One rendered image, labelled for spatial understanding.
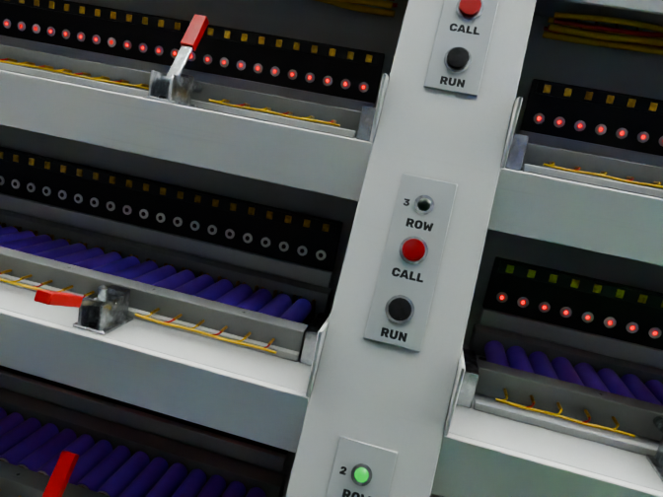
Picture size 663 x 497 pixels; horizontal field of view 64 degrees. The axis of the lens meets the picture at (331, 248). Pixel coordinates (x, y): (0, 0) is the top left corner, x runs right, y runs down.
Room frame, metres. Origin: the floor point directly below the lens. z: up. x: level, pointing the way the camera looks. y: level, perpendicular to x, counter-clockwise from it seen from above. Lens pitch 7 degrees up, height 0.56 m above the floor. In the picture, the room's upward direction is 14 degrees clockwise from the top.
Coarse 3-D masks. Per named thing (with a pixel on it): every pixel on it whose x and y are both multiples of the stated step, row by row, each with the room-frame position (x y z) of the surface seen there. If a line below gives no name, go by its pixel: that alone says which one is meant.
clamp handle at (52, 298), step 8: (104, 288) 0.42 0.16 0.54; (40, 296) 0.35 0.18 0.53; (48, 296) 0.35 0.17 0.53; (56, 296) 0.36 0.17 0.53; (64, 296) 0.37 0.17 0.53; (72, 296) 0.37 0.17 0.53; (80, 296) 0.39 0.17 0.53; (104, 296) 0.42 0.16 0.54; (48, 304) 0.35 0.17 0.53; (56, 304) 0.36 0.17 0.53; (64, 304) 0.37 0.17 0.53; (72, 304) 0.38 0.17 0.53; (80, 304) 0.39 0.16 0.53; (88, 304) 0.40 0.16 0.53; (96, 304) 0.41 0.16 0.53
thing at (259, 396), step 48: (144, 240) 0.59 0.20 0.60; (192, 240) 0.58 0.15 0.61; (0, 288) 0.46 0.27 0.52; (0, 336) 0.43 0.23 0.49; (48, 336) 0.42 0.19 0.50; (96, 336) 0.41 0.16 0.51; (144, 336) 0.43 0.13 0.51; (192, 336) 0.44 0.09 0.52; (96, 384) 0.42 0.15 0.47; (144, 384) 0.41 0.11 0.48; (192, 384) 0.40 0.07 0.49; (240, 384) 0.39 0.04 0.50; (288, 384) 0.39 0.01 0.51; (240, 432) 0.40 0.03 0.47; (288, 432) 0.39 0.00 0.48
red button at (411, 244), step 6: (408, 240) 0.37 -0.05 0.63; (414, 240) 0.37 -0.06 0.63; (408, 246) 0.37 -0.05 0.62; (414, 246) 0.37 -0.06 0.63; (420, 246) 0.37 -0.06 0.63; (408, 252) 0.37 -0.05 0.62; (414, 252) 0.37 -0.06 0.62; (420, 252) 0.37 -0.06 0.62; (408, 258) 0.37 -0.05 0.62; (414, 258) 0.37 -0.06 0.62; (420, 258) 0.37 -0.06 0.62
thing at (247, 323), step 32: (0, 256) 0.47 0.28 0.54; (32, 256) 0.48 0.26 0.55; (32, 288) 0.45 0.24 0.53; (64, 288) 0.46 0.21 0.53; (96, 288) 0.46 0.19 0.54; (128, 288) 0.45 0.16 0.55; (160, 288) 0.46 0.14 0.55; (160, 320) 0.44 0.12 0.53; (192, 320) 0.45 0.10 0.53; (224, 320) 0.44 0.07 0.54; (256, 320) 0.44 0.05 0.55; (288, 320) 0.44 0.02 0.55
